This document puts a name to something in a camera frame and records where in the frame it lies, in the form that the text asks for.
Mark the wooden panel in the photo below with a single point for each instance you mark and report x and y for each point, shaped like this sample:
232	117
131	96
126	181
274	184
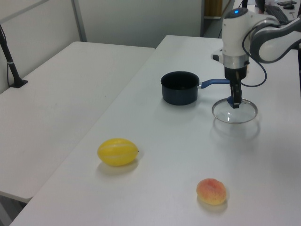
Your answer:
212	8

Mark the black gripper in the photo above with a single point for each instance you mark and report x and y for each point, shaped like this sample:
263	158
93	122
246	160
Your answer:
231	73

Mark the grey metal frame post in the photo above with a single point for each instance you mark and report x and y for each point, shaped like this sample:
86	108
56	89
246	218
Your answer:
202	18

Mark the orange toy peach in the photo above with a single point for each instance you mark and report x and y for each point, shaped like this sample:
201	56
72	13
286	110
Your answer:
211	191

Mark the yellow striped toy melon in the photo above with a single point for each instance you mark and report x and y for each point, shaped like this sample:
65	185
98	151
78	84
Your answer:
117	151

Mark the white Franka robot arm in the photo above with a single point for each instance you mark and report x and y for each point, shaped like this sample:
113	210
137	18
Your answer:
232	35

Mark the glass lid with blue knob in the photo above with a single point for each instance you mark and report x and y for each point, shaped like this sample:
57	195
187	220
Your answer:
247	115

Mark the black pole with base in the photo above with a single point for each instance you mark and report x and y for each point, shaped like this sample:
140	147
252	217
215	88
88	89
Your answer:
13	68

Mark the black computer mouse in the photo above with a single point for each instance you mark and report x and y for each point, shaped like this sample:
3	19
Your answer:
288	6

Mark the black computer keyboard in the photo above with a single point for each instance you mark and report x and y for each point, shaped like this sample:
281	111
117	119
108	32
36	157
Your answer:
278	13

